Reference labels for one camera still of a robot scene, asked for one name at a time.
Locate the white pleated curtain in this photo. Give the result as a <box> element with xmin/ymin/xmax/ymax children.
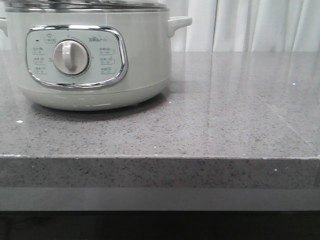
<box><xmin>163</xmin><ymin>0</ymin><xmax>320</xmax><ymax>53</ymax></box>

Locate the glass pot lid steel rim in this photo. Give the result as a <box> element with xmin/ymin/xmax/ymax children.
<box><xmin>1</xmin><ymin>0</ymin><xmax>168</xmax><ymax>13</ymax></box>

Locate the pale green electric cooking pot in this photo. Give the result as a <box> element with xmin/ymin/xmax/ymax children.
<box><xmin>0</xmin><ymin>6</ymin><xmax>192</xmax><ymax>111</ymax></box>

